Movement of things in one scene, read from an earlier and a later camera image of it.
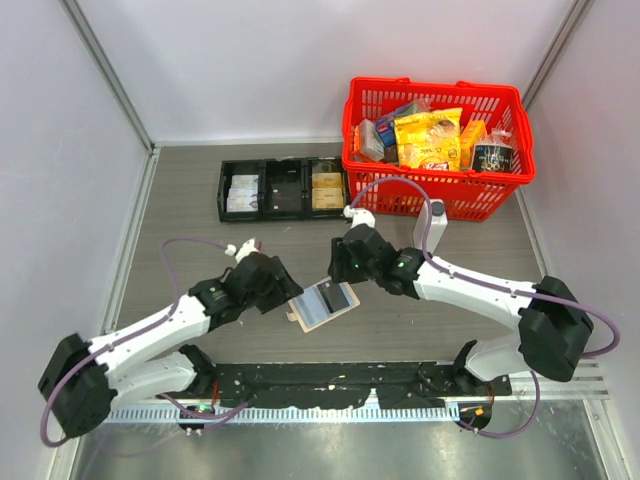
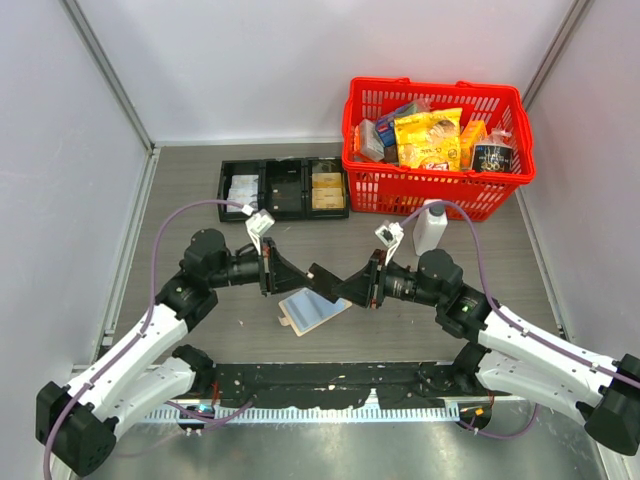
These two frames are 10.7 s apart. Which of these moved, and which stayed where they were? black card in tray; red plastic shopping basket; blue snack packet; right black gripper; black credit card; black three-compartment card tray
Moved: black credit card; right black gripper
Stayed: black card in tray; black three-compartment card tray; blue snack packet; red plastic shopping basket
